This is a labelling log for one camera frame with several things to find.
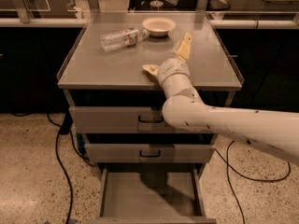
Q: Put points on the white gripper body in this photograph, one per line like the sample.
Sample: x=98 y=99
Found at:
x=172 y=68

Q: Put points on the grey bottom drawer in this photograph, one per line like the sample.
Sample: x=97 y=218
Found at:
x=150 y=194

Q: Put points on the grey drawer cabinet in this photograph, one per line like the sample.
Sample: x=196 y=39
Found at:
x=93 y=77

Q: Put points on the white horizontal rail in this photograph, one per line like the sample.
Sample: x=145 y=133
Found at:
x=218 y=24

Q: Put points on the clear plastic water bottle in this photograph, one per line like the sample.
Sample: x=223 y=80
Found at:
x=124 y=38

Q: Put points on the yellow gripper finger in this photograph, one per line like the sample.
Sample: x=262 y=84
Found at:
x=151 y=69
x=184 y=49

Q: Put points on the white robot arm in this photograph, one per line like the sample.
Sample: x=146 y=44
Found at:
x=272 y=132

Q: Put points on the grey drawer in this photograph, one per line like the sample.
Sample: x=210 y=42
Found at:
x=150 y=194
x=149 y=153
x=122 y=119

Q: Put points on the grey middle drawer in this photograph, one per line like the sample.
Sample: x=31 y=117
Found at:
x=149 y=153

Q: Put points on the white paper bowl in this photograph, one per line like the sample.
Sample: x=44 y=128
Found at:
x=158 y=26

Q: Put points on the grey top drawer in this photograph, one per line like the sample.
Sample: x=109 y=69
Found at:
x=122 y=119

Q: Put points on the drink cup with straw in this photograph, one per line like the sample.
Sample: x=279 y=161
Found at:
x=156 y=4

